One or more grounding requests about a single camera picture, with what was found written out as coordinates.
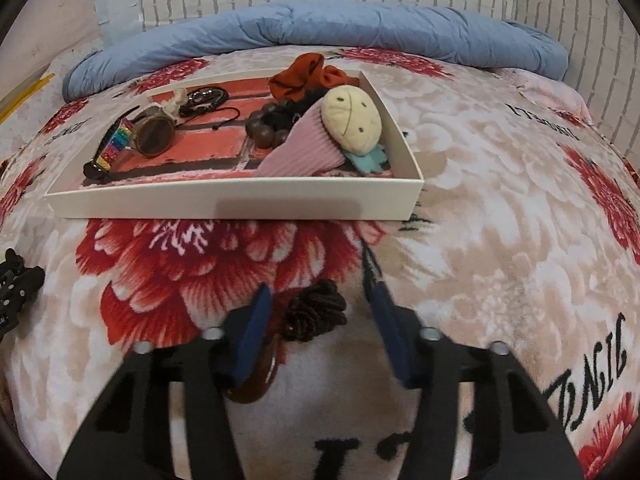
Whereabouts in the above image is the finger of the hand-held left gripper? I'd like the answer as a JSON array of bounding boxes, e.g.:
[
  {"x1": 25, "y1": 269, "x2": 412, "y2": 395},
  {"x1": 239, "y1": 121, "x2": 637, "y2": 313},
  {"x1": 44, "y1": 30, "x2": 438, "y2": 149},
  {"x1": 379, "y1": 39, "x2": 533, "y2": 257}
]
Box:
[{"x1": 0, "y1": 247, "x2": 46, "y2": 341}]

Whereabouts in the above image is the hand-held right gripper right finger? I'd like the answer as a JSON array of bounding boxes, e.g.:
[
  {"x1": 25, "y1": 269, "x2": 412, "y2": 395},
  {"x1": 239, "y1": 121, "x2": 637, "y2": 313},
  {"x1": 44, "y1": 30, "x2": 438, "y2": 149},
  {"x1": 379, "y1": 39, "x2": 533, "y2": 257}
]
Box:
[{"x1": 370, "y1": 280, "x2": 586, "y2": 480}]

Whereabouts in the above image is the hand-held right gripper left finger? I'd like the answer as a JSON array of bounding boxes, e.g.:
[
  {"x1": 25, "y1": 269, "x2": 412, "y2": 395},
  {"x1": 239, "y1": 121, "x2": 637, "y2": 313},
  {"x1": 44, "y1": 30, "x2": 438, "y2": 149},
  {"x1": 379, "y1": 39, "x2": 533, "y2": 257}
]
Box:
[{"x1": 57, "y1": 282, "x2": 288, "y2": 480}]

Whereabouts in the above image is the amber brown bangle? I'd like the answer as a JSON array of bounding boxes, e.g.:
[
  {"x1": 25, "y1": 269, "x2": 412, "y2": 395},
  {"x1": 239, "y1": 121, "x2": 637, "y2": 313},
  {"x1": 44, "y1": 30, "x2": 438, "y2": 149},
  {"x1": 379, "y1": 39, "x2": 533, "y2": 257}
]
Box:
[{"x1": 227, "y1": 340, "x2": 285, "y2": 404}]

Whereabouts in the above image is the brown spiral hair tie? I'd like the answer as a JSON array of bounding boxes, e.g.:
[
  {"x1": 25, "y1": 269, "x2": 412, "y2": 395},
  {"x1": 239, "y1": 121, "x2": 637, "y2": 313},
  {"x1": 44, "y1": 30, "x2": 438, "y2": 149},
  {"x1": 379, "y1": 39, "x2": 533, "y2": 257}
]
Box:
[{"x1": 282, "y1": 279, "x2": 348, "y2": 342}]

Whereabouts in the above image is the brick print shallow box tray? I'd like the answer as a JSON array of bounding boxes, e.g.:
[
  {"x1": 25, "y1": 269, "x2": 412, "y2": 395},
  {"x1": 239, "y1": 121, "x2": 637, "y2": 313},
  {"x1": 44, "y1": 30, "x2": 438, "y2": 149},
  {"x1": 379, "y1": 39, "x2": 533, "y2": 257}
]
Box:
[{"x1": 44, "y1": 67, "x2": 426, "y2": 222}]

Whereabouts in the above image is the rainbow woven bracelet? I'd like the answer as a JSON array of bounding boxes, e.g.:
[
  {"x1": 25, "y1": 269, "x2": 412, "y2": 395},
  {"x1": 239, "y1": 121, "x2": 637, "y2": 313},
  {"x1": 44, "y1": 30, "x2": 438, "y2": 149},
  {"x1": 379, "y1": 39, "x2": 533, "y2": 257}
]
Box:
[{"x1": 82, "y1": 105, "x2": 178, "y2": 183}]

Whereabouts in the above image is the pink plush hair clip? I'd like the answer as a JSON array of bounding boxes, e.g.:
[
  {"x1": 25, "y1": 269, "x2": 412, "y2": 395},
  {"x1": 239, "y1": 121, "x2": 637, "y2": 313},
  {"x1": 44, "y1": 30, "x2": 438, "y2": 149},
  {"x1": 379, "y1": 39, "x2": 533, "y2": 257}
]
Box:
[{"x1": 254, "y1": 85, "x2": 396, "y2": 178}]

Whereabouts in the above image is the dark wooden bead bracelet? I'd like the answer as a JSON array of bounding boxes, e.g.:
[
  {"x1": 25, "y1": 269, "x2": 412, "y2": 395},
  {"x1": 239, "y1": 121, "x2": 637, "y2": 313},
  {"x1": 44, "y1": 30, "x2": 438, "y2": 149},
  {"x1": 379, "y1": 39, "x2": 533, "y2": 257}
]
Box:
[{"x1": 245, "y1": 99, "x2": 301, "y2": 150}]

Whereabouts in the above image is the floral printed blanket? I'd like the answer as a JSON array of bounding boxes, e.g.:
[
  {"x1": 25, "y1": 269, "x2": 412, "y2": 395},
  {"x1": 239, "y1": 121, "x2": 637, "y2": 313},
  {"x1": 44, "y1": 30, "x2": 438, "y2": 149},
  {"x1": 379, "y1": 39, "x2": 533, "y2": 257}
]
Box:
[{"x1": 0, "y1": 45, "x2": 640, "y2": 480}]

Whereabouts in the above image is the orange fabric scrunchie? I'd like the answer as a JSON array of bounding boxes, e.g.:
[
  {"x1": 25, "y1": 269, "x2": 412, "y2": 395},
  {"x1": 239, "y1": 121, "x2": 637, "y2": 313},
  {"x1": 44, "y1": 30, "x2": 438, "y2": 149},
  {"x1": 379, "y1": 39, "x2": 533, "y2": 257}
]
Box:
[{"x1": 270, "y1": 53, "x2": 362, "y2": 103}]

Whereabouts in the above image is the clear plastic bag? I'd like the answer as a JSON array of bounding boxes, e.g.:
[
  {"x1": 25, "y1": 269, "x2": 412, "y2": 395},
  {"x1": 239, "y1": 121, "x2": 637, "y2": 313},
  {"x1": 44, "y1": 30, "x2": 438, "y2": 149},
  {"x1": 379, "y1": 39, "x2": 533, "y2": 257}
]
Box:
[{"x1": 92, "y1": 0, "x2": 146, "y2": 51}]

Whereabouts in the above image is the blue quilt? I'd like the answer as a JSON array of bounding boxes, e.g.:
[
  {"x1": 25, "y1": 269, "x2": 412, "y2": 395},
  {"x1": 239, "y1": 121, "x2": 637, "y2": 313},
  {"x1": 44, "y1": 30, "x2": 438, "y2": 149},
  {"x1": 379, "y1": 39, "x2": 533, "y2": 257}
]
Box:
[{"x1": 62, "y1": 0, "x2": 571, "y2": 101}]

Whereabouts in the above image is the black cord bracelet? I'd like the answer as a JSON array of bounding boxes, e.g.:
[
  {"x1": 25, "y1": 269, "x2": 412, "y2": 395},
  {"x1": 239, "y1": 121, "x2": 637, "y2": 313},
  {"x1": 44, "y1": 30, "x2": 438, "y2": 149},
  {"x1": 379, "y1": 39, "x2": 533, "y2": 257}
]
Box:
[{"x1": 180, "y1": 87, "x2": 241, "y2": 131}]

